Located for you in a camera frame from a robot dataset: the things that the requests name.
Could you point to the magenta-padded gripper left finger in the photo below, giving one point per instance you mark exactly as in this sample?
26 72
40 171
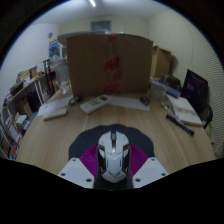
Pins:
76 171

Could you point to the clear plastic container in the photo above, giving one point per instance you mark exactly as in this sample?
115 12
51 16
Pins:
62 76

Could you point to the white remote control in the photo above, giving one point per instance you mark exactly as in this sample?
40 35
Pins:
55 113
94 104

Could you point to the white and black computer mouse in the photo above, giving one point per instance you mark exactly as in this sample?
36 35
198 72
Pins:
113 156

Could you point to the dark grey wavy mouse pad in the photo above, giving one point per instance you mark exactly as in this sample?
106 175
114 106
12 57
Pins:
83 141

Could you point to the black office chair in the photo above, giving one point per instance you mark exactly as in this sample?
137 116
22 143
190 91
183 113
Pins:
196 90

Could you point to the ceiling tube light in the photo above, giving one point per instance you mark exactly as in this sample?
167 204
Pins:
92 3

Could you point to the small wall window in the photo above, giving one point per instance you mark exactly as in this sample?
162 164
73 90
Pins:
100 26

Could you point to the round wall clock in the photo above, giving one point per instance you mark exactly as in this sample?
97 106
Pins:
50 35

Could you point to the cluttered shelf unit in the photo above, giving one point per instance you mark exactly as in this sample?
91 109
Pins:
20 100

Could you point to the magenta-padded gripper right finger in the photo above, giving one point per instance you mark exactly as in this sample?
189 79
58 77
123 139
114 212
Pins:
150 170

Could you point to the black marker pen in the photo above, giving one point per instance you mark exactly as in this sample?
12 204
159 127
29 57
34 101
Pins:
180 124

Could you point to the white open book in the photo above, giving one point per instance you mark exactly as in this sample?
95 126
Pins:
186 111

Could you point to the blue book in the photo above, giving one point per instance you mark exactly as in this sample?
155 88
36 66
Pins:
166 88

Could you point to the small brown cardboard box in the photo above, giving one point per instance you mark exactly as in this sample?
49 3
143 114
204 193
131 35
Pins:
161 62

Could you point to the large brown cardboard box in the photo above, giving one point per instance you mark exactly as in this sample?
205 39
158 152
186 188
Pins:
90 66

